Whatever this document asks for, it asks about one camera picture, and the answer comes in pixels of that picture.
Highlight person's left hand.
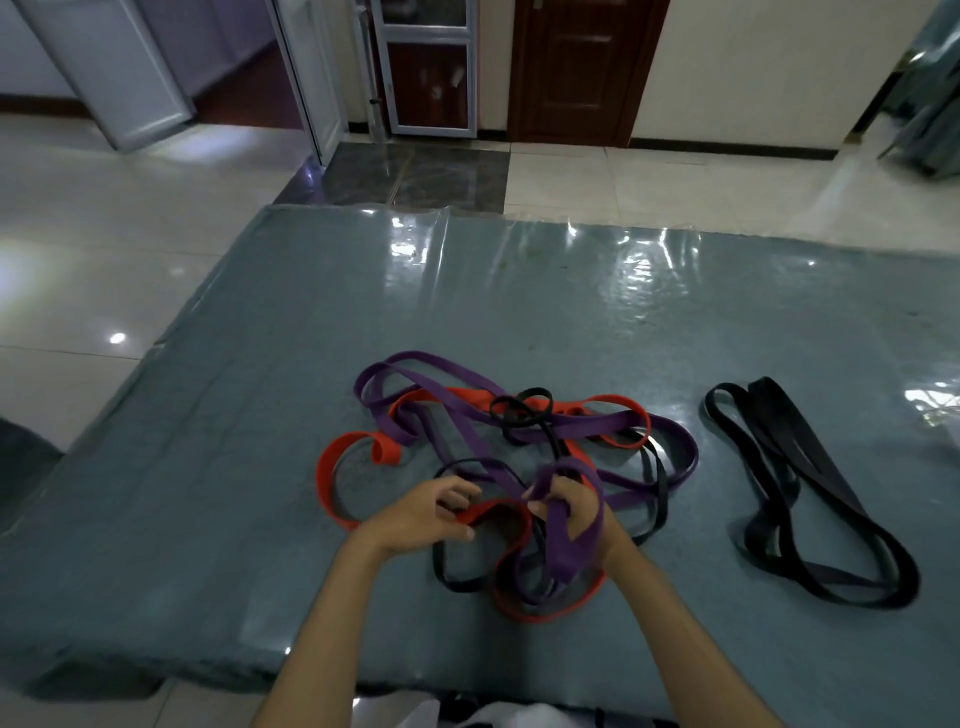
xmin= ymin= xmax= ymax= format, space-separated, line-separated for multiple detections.
xmin=350 ymin=476 xmax=485 ymax=564

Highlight person's right hand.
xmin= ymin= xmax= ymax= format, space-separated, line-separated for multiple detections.
xmin=522 ymin=474 xmax=639 ymax=579

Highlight red resistance band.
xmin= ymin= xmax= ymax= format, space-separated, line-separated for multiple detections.
xmin=314 ymin=386 xmax=652 ymax=625

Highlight narrow black resistance band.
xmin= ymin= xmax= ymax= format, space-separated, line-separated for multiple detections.
xmin=431 ymin=387 xmax=671 ymax=595

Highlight purple band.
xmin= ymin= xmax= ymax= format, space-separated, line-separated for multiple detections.
xmin=352 ymin=350 xmax=701 ymax=609

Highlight wide black resistance band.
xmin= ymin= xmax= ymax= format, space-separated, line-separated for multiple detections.
xmin=701 ymin=376 xmax=922 ymax=610

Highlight person's right forearm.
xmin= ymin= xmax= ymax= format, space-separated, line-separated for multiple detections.
xmin=603 ymin=543 xmax=785 ymax=728

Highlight person's left forearm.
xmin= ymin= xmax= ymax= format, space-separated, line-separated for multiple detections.
xmin=251 ymin=528 xmax=391 ymax=728

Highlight person's white shirt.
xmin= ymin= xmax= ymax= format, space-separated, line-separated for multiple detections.
xmin=352 ymin=689 xmax=601 ymax=728

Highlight teal felt table cover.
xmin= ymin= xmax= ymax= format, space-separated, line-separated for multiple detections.
xmin=0 ymin=203 xmax=960 ymax=721

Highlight white framed glass door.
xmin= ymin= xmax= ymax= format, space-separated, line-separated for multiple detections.
xmin=367 ymin=0 xmax=481 ymax=140

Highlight dark brown wooden door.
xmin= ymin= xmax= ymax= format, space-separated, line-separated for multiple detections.
xmin=506 ymin=0 xmax=671 ymax=149

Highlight narrow white door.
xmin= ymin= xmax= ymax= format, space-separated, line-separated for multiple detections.
xmin=266 ymin=0 xmax=348 ymax=168

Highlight white open door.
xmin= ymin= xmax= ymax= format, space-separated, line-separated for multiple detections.
xmin=14 ymin=0 xmax=198 ymax=154

